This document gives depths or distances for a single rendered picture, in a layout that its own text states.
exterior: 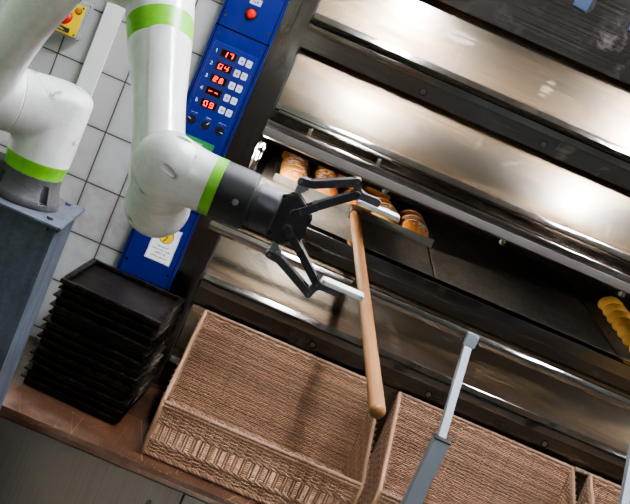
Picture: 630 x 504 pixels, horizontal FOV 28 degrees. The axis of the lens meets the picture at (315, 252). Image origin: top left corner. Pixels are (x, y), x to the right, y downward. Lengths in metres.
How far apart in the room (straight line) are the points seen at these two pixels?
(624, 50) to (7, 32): 1.80
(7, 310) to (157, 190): 0.73
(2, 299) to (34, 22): 0.58
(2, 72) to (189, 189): 0.60
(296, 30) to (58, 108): 1.12
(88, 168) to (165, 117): 1.49
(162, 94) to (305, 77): 1.39
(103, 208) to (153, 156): 1.69
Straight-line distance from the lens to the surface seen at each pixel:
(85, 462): 3.19
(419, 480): 3.07
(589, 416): 3.69
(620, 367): 3.67
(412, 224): 4.01
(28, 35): 2.30
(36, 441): 3.20
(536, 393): 3.65
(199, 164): 1.89
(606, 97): 3.52
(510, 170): 3.50
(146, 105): 2.10
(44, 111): 2.48
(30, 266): 2.51
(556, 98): 3.48
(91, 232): 3.59
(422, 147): 3.46
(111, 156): 3.54
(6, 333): 2.56
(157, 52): 2.14
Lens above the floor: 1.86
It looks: 12 degrees down
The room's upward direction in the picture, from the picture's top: 24 degrees clockwise
